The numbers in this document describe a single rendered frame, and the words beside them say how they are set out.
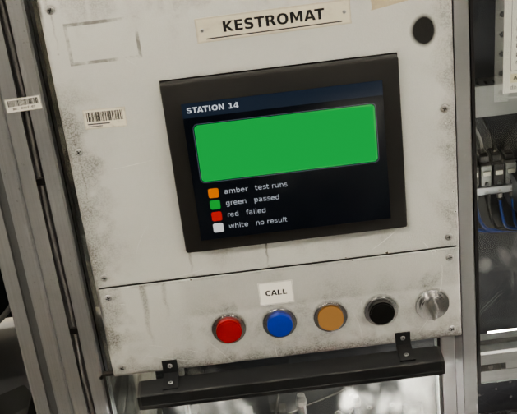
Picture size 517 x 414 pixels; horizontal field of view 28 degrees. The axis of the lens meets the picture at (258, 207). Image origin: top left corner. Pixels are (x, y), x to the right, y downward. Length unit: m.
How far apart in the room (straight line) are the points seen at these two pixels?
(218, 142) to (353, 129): 0.14
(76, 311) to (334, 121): 0.38
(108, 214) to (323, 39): 0.31
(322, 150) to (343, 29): 0.13
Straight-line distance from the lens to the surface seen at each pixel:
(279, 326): 1.21
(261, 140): 1.09
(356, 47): 1.09
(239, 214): 1.12
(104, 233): 1.17
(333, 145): 1.10
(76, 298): 1.22
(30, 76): 1.12
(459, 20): 1.11
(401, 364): 1.22
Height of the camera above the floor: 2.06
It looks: 25 degrees down
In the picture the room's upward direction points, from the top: 7 degrees counter-clockwise
